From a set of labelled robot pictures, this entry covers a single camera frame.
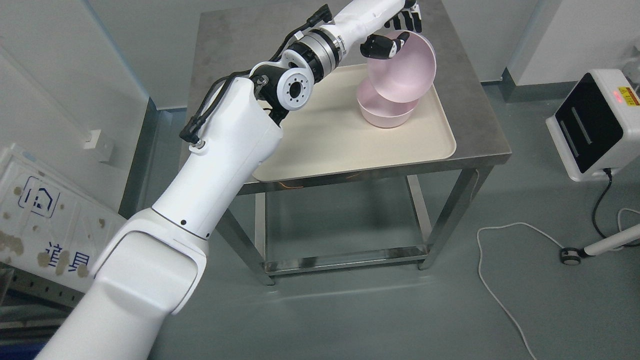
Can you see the stainless steel table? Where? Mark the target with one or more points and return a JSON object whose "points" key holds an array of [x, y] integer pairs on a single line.
{"points": [[441, 191]]}

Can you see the white stand leg with caster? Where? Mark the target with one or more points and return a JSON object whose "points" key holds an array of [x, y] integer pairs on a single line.
{"points": [[573, 256]]}

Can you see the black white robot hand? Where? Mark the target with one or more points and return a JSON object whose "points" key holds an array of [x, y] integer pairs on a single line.
{"points": [[372, 20]]}

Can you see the blue plastic bin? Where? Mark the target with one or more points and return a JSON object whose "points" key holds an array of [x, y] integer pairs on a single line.
{"points": [[21, 350]]}

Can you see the white black appliance box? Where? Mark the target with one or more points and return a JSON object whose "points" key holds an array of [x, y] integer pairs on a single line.
{"points": [[597, 126]]}

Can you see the metal shelf frame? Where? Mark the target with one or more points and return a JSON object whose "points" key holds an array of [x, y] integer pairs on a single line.
{"points": [[30, 302]]}

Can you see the pink bowl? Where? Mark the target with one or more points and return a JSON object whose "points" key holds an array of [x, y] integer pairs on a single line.
{"points": [[401, 65], [379, 111]]}

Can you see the white printed plastic panel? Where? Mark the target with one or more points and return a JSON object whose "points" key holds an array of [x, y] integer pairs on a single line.
{"points": [[48, 226]]}

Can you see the beige plastic tray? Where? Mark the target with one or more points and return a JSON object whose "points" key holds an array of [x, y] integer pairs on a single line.
{"points": [[330, 135]]}

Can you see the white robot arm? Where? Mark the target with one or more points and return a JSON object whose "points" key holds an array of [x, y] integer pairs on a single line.
{"points": [[155, 261]]}

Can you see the white wall socket box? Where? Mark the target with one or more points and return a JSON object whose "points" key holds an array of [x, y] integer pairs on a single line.
{"points": [[100, 146]]}

